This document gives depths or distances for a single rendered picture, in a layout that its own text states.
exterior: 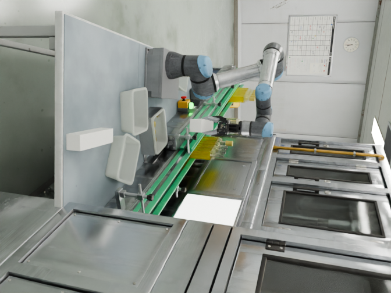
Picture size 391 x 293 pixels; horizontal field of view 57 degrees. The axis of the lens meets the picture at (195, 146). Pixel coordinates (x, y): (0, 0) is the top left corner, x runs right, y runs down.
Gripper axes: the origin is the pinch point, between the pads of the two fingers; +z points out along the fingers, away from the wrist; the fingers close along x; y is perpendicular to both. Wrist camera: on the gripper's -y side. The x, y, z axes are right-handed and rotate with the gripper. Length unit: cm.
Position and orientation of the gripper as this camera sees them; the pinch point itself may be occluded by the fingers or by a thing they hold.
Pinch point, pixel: (204, 125)
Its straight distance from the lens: 189.7
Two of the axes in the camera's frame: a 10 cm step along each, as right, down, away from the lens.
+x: -0.5, 9.9, 1.2
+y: -3.0, 1.0, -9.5
